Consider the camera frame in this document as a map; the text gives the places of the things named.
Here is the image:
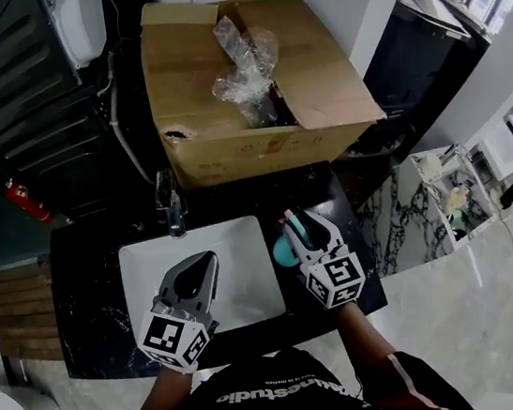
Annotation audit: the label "teal spray bottle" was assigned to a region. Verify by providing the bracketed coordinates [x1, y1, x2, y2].
[266, 205, 317, 272]

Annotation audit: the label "person's right forearm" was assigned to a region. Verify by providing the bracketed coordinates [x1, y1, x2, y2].
[330, 295, 401, 372]

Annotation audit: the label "white drain hose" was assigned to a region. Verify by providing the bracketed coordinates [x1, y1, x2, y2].
[99, 49, 156, 188]

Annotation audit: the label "wooden steps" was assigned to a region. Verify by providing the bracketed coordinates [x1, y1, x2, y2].
[0, 259, 67, 370]

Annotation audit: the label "white sink stand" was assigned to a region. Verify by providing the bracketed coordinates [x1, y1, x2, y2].
[465, 129, 513, 188]

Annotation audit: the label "person's black shirt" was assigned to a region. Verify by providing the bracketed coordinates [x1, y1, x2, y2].
[78, 323, 479, 410]

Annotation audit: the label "black marble sink table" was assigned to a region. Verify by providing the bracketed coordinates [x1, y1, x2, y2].
[38, 153, 395, 391]

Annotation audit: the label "red fire extinguisher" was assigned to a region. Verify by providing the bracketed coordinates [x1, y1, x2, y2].
[2, 173, 57, 231]

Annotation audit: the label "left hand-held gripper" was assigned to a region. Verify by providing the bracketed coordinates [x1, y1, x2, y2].
[125, 249, 236, 382]

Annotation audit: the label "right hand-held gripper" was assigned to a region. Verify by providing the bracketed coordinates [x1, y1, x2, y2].
[280, 202, 371, 316]

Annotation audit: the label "clear plastic wrap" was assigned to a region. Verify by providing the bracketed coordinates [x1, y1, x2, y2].
[201, 8, 293, 133]

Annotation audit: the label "white marble cabinet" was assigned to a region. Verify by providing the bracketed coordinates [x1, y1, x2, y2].
[348, 139, 507, 281]

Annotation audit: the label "brown cardboard box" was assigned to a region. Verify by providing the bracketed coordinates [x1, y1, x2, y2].
[133, 0, 395, 196]

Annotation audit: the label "person's left forearm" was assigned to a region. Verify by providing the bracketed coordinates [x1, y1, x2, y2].
[134, 360, 206, 410]

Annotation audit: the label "dark grey stacked machine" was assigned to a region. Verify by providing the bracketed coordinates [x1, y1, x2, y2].
[0, 76, 157, 233]

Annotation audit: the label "black cabinet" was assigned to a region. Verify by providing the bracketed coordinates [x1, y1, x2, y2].
[350, 0, 505, 157]

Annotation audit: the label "chrome faucet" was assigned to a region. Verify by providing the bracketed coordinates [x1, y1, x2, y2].
[150, 165, 192, 243]

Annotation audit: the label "white sink basin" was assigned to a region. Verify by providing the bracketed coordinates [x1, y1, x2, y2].
[113, 211, 290, 347]

